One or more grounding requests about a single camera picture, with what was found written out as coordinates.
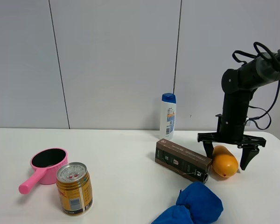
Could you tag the blue cloth pouch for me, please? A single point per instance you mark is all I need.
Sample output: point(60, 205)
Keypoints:
point(196, 204)

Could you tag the gold drink can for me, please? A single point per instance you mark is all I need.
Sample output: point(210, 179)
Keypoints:
point(74, 188)

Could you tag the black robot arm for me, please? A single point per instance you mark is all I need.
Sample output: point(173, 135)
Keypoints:
point(239, 86)

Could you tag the brown cardboard box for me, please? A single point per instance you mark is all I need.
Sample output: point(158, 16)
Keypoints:
point(186, 163)

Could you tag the pink toy saucepan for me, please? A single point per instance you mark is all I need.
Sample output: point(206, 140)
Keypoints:
point(45, 165)

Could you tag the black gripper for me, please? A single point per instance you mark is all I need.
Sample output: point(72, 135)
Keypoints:
point(232, 134)

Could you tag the orange mango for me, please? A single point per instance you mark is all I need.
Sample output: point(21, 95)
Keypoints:
point(224, 162)

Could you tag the white shampoo bottle blue cap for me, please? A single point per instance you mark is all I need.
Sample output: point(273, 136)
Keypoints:
point(167, 116)

